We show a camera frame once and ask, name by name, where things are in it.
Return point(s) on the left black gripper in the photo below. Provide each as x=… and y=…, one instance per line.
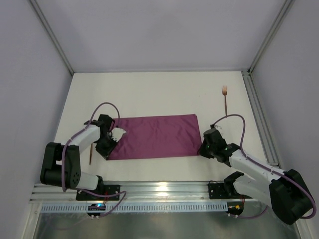
x=107, y=146

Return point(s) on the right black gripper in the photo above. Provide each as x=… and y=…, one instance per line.
x=206, y=148

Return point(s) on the purple cloth napkin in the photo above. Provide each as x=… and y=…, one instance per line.
x=158, y=137

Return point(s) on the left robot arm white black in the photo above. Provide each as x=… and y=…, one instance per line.
x=61, y=165

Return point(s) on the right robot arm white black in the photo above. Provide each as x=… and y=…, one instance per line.
x=285, y=192

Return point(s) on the copper knife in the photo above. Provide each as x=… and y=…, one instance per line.
x=91, y=154

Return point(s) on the left controller board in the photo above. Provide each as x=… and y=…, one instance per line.
x=96, y=209

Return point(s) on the controller board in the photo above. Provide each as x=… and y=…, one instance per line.
x=96, y=209
x=234, y=210

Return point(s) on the right controller board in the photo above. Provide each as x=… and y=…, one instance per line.
x=234, y=210

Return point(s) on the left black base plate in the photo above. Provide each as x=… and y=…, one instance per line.
x=112, y=191

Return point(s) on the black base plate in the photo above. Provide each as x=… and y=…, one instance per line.
x=112, y=191
x=222, y=190

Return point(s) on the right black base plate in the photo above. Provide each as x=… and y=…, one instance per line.
x=222, y=190

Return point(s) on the aluminium front rail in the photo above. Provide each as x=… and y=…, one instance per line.
x=155, y=192

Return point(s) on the aluminium rail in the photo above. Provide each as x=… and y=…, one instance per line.
x=155, y=192
x=260, y=120

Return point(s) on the right side aluminium rail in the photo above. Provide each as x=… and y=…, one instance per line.
x=260, y=120

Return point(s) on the slotted grey cable duct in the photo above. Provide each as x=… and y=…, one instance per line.
x=165, y=207

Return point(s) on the left corner frame post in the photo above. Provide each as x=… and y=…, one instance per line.
x=50, y=33

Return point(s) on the corner frame post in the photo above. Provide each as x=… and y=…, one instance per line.
x=50, y=33
x=275, y=26

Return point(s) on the right corner frame post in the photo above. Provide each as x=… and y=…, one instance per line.
x=275, y=26

